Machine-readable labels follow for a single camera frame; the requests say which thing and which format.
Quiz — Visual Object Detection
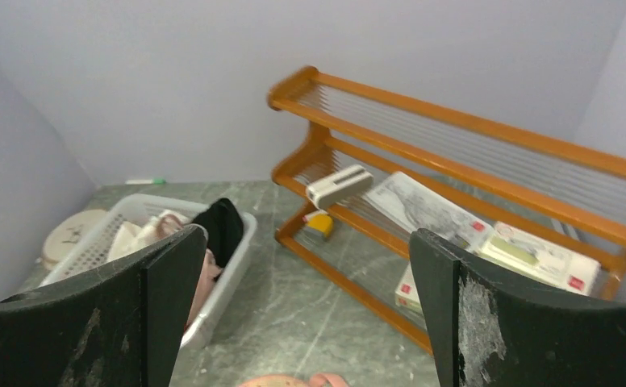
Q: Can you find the black garment in basket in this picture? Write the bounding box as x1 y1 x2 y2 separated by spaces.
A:
191 198 244 268

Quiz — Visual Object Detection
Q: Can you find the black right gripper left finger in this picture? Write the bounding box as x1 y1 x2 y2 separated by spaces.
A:
0 225 207 386

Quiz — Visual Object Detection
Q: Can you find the orange wooden shoe rack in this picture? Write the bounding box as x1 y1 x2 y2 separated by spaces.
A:
268 65 626 356

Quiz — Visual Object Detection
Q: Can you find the white garment in basket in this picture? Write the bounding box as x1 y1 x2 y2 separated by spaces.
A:
106 210 190 263

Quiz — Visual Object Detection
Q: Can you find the white green staples box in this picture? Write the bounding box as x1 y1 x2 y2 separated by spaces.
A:
477 222 601 296

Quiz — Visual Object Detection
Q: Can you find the floral mesh laundry bag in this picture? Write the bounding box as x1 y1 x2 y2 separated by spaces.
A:
239 372 349 387

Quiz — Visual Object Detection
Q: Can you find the white plastic laundry basket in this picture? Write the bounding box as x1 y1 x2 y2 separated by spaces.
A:
40 193 257 347

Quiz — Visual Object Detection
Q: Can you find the white green marker pen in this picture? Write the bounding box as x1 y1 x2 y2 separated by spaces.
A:
124 177 166 185

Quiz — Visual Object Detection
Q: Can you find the small white red box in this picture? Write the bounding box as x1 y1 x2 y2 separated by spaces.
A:
394 263 423 314

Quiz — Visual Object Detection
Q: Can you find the pink satin bra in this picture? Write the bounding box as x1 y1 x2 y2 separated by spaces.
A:
185 249 223 329

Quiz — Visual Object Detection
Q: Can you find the white label printer device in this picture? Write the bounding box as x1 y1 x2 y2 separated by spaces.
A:
305 164 374 210

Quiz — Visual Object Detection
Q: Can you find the illustrated paper booklet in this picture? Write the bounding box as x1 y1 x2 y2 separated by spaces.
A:
365 172 493 252

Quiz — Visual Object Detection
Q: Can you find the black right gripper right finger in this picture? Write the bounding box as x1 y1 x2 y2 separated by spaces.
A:
409 229 626 386

